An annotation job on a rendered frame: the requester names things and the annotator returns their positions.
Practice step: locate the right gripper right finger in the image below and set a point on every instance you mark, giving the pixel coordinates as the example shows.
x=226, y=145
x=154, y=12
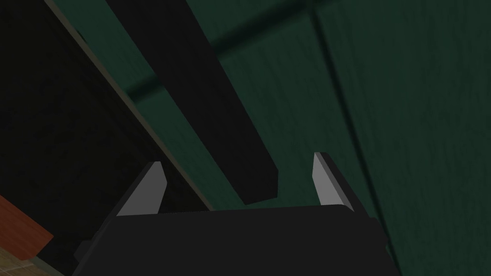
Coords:
x=330, y=184

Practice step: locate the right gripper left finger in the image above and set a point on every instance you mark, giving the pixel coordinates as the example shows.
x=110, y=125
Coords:
x=145, y=193

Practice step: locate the red-brown wooden furniture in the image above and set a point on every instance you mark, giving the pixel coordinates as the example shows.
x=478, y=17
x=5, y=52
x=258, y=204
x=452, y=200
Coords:
x=21, y=230

